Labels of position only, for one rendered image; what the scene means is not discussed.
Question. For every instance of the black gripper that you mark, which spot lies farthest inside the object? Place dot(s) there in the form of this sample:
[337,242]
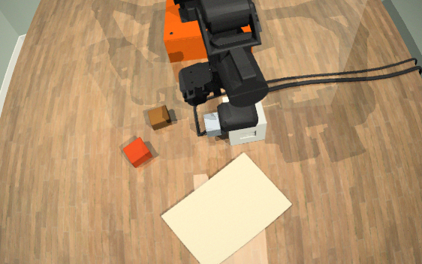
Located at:
[234,118]

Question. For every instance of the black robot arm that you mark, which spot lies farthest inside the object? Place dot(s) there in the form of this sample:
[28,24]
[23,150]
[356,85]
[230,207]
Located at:
[229,48]

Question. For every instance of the beige flat rectangular sheet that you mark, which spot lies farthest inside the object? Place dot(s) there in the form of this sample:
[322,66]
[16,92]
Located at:
[227,211]

